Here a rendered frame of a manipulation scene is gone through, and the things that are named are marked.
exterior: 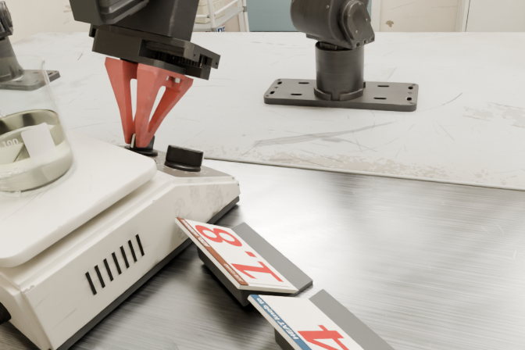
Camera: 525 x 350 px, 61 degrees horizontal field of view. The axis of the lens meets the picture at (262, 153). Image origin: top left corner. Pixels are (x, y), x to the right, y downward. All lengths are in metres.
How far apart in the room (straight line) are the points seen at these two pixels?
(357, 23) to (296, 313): 0.35
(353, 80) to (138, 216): 0.35
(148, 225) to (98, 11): 0.15
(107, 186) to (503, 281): 0.28
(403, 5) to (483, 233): 2.85
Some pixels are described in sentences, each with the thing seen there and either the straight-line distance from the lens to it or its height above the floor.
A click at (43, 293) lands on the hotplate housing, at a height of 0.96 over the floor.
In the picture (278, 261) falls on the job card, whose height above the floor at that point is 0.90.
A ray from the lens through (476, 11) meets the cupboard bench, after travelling 2.61.
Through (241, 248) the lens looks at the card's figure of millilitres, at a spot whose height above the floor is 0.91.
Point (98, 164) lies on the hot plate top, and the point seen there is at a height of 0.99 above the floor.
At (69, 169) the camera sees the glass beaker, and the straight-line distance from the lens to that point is 0.34.
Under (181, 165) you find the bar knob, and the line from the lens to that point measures 0.39.
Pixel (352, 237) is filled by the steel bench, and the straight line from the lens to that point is 0.38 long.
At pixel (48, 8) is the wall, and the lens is 2.45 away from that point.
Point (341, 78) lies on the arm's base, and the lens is 0.57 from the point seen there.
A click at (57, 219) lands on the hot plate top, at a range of 0.31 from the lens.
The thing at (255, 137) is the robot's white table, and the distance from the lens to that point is 0.53.
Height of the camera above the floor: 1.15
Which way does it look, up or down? 31 degrees down
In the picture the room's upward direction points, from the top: 6 degrees counter-clockwise
